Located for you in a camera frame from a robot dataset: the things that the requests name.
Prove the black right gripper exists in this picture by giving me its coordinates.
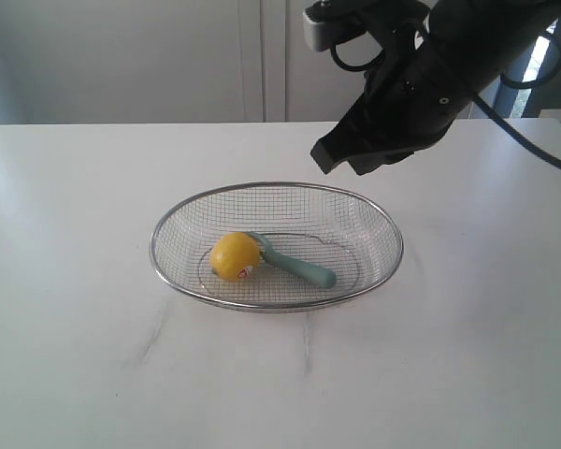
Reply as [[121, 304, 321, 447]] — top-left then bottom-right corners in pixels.
[[310, 18, 477, 176]]

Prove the teal handled peeler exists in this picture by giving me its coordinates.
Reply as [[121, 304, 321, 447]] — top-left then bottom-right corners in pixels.
[[246, 232, 337, 289]]

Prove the yellow lemon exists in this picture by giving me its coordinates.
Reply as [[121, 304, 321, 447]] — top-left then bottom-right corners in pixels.
[[209, 232, 260, 282]]

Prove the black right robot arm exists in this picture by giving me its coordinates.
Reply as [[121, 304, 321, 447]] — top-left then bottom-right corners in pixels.
[[303, 1, 561, 175]]

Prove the metal wire mesh basket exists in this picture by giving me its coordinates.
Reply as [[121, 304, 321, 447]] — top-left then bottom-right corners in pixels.
[[150, 181, 404, 312]]

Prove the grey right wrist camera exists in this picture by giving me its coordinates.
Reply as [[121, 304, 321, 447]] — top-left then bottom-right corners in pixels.
[[302, 0, 422, 51]]

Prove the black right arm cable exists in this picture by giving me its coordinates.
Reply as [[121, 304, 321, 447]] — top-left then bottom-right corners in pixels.
[[329, 8, 561, 177]]

